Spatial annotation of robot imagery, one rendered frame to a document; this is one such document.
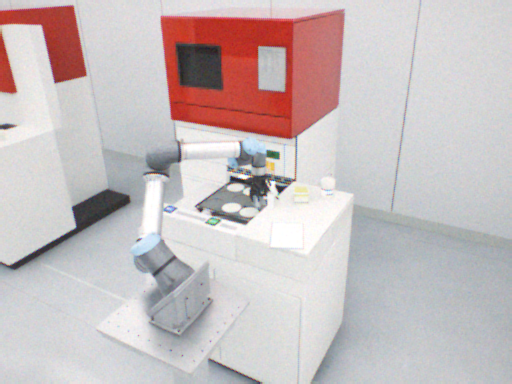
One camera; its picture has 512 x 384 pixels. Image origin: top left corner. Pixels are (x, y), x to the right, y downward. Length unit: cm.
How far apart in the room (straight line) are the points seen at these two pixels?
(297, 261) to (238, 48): 112
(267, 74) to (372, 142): 176
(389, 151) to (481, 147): 69
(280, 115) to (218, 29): 54
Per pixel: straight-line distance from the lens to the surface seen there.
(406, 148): 373
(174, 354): 161
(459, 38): 350
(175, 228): 213
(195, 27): 243
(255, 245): 188
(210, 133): 258
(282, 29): 216
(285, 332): 211
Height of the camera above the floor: 199
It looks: 26 degrees down
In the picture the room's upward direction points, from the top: 1 degrees counter-clockwise
